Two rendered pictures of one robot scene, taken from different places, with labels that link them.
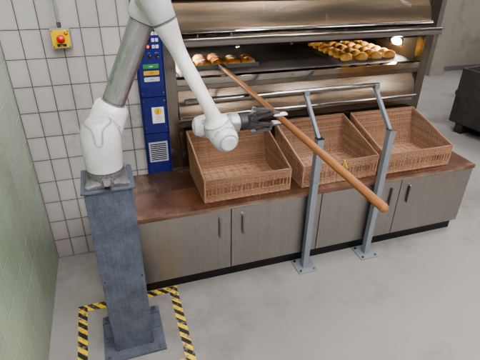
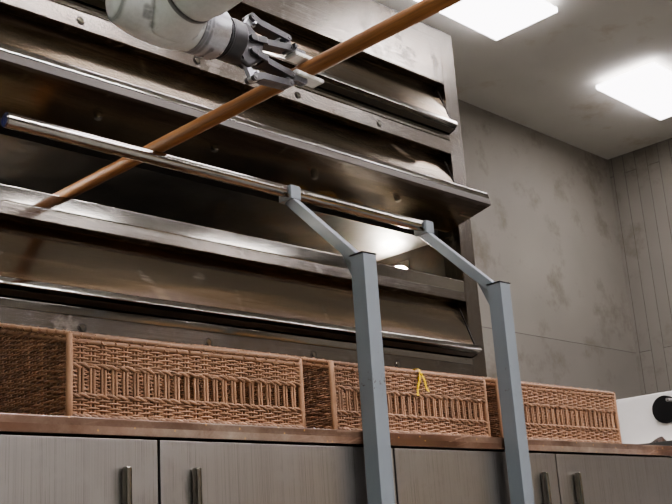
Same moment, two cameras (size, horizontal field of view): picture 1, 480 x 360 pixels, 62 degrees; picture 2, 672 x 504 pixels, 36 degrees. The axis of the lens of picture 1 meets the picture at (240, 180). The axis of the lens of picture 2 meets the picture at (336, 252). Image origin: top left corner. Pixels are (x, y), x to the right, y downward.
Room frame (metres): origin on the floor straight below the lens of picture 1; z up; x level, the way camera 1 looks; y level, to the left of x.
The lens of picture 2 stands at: (0.19, 0.58, 0.33)
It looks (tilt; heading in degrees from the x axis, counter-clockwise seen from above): 16 degrees up; 333
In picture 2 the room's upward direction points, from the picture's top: 4 degrees counter-clockwise
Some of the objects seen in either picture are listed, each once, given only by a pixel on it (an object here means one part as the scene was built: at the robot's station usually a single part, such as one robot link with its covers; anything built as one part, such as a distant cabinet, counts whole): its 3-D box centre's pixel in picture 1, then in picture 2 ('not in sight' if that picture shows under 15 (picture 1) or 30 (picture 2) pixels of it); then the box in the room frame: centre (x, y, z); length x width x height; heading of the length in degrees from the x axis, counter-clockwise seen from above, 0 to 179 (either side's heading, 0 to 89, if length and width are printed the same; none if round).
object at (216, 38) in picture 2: (232, 123); (205, 31); (1.70, 0.04, 1.20); 0.09 x 0.06 x 0.09; 19
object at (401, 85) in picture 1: (306, 93); (256, 294); (2.72, -0.45, 1.02); 1.79 x 0.11 x 0.19; 108
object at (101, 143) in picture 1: (101, 142); not in sight; (1.53, 0.58, 1.17); 0.18 x 0.16 x 0.22; 14
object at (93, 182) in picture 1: (106, 174); not in sight; (1.50, 0.57, 1.03); 0.22 x 0.18 x 0.06; 19
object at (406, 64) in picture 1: (307, 71); (248, 246); (2.74, -0.45, 1.16); 1.80 x 0.06 x 0.04; 108
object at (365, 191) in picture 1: (276, 113); (286, 80); (1.83, -0.17, 1.19); 1.71 x 0.03 x 0.03; 19
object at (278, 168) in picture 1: (236, 159); (126, 373); (2.28, 0.02, 0.72); 0.56 x 0.49 x 0.28; 109
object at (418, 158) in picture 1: (398, 138); (491, 404); (2.66, -1.13, 0.72); 0.56 x 0.49 x 0.28; 108
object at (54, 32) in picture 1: (61, 37); not in sight; (2.20, 0.96, 1.46); 0.10 x 0.07 x 0.10; 108
